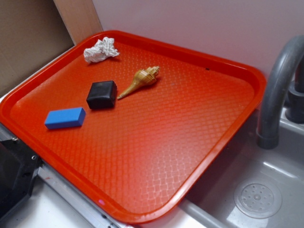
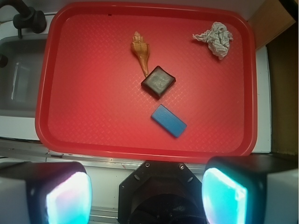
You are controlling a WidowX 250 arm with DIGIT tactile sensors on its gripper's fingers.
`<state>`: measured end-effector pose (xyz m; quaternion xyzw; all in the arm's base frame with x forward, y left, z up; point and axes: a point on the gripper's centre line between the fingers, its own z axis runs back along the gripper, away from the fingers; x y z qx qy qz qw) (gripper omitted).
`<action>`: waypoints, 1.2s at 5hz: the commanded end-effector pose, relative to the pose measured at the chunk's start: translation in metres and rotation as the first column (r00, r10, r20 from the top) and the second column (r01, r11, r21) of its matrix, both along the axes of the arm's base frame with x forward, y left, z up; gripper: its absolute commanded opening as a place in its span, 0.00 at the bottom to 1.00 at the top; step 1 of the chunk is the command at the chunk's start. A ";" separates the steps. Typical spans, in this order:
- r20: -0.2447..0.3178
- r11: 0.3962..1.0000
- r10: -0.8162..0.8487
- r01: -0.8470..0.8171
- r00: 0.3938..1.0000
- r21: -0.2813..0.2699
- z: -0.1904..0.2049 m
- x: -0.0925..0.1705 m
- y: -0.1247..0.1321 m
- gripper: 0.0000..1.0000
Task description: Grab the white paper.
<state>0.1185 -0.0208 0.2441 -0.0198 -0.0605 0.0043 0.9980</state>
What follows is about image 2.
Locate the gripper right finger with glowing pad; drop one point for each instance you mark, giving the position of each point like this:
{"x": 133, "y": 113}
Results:
{"x": 254, "y": 189}

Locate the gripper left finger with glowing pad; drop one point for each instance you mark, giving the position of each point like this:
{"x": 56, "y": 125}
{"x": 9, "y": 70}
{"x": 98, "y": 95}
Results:
{"x": 44, "y": 193}

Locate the crumpled white paper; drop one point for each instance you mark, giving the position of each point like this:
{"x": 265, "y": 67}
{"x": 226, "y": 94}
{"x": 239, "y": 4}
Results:
{"x": 217, "y": 38}

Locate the red plastic tray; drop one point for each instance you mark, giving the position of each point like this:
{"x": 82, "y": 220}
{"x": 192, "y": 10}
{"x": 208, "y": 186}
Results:
{"x": 90, "y": 98}

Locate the blue rectangular block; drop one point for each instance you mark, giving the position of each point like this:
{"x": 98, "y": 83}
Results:
{"x": 169, "y": 121}

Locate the grey sink basin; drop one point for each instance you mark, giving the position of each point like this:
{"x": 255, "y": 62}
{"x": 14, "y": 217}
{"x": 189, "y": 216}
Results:
{"x": 20, "y": 78}

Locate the dark square block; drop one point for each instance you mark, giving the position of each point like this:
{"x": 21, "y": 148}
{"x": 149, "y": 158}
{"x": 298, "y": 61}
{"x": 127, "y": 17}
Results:
{"x": 158, "y": 82}

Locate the orange spiral seashell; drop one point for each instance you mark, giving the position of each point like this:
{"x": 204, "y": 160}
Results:
{"x": 141, "y": 49}

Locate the brown cardboard box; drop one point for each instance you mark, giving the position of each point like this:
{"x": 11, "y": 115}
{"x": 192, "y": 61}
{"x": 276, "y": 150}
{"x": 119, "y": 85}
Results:
{"x": 271, "y": 19}

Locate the black faucet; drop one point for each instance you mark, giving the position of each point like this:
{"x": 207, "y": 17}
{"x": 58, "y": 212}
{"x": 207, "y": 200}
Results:
{"x": 27, "y": 17}

